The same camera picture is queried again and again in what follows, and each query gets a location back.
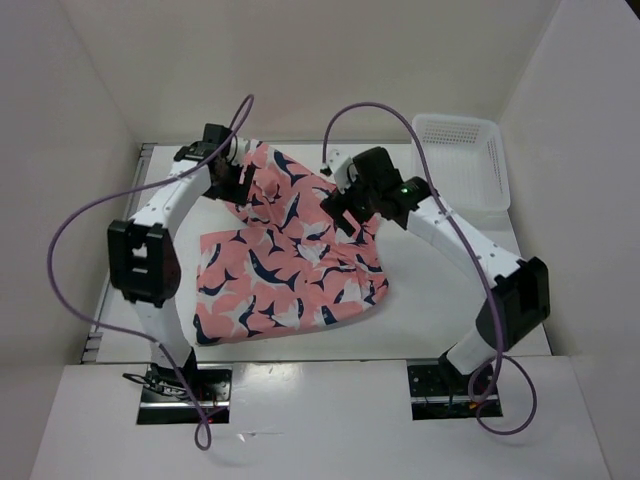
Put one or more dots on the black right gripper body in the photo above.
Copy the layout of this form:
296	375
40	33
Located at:
359	200

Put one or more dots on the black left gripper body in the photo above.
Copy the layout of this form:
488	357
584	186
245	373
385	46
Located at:
228	188

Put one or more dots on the pink shark print shorts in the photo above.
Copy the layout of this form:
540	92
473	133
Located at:
289	270

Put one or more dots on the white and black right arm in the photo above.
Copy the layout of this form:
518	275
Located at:
516	291

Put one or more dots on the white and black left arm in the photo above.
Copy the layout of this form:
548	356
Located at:
143	263

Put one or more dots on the white plastic basket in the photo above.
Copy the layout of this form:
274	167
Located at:
466	161

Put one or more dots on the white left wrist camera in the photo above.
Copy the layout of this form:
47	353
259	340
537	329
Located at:
240	148

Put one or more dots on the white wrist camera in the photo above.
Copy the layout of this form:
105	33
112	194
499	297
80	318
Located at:
240	148
342	168

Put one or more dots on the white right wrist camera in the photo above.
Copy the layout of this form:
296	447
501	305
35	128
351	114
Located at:
342	168

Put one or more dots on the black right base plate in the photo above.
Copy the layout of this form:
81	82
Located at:
433	397

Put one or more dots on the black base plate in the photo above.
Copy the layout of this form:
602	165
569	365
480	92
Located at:
433	397
164	400

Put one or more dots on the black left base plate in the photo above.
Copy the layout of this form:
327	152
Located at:
164	400

